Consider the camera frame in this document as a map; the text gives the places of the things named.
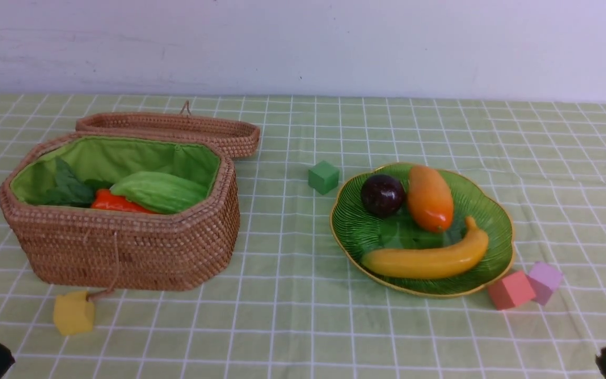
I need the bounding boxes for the orange toy carrot green leaves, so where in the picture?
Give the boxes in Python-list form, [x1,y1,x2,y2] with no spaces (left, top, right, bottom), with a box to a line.
[41,158,154,214]

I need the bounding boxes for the yellow toy banana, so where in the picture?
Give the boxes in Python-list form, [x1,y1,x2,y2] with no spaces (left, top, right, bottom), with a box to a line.
[361,216,490,280]

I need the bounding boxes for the green toy bitter gourd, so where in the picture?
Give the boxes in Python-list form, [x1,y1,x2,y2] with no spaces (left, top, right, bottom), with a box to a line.
[110,171,214,214]

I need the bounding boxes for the orange toy mango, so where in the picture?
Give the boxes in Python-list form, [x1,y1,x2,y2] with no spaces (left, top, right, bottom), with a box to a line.
[407,165,454,234]

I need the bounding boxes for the dark purple toy mangosteen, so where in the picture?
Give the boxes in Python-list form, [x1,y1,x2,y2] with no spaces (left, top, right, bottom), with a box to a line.
[360,174,406,218]

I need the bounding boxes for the yellow foam cube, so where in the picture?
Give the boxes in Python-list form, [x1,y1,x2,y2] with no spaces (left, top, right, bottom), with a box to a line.
[53,291,95,336]

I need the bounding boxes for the pink foam cube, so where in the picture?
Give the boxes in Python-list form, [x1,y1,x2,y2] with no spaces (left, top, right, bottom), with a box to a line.
[527,262,563,306]

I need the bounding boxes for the salmon red foam cube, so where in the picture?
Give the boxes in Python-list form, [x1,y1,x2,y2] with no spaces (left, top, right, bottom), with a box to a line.
[487,271,536,311]

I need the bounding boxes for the woven wicker basket green lining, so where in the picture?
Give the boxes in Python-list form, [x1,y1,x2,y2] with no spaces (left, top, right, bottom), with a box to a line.
[0,131,241,292]

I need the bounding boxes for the green leaf-shaped glass plate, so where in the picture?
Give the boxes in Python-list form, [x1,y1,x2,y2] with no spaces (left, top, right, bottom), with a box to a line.
[329,169,516,298]

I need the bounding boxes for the woven wicker basket lid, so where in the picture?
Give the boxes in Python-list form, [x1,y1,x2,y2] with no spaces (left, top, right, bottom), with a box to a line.
[75,101,261,158]

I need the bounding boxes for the green foam cube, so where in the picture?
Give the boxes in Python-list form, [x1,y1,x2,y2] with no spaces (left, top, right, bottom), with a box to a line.
[308,161,340,195]

